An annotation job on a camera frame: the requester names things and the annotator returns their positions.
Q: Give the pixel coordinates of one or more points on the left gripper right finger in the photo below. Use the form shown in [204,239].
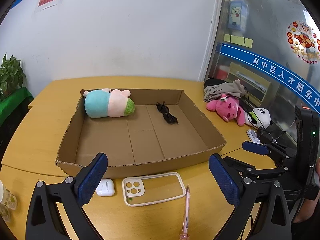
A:
[243,187]

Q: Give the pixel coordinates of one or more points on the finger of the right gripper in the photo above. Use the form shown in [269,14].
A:
[255,148]

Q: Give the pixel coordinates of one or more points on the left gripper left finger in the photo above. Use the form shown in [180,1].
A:
[44,220]

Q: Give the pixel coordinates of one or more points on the pink transparent pen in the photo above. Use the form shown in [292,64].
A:
[184,234]

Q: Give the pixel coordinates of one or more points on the black sunglasses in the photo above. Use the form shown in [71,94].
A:
[168,117]

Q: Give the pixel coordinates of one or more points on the white clear phone case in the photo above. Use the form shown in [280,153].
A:
[152,189]

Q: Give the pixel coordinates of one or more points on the pink blue pig plush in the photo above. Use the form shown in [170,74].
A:
[101,103]

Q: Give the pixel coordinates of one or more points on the person's right hand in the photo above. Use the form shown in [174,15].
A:
[306,210]

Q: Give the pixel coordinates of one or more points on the white panda plush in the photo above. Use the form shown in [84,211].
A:
[258,118]

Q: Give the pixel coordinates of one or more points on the paper cup with leaves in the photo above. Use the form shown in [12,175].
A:
[7,198]

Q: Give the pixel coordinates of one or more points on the pink bunny plush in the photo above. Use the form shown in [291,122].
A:
[228,108]

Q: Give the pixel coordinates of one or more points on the white earbuds case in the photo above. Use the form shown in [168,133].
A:
[105,188]

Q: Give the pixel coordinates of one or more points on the grey black folded garment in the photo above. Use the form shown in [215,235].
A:
[214,88]

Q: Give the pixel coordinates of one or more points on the brown cardboard box tray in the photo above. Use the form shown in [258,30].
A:
[142,143]

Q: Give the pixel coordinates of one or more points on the yellow sticky notes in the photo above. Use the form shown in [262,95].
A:
[239,40]

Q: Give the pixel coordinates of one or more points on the festive window sticker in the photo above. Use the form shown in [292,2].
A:
[304,41]

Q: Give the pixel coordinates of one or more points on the large potted green plant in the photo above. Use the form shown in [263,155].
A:
[12,76]

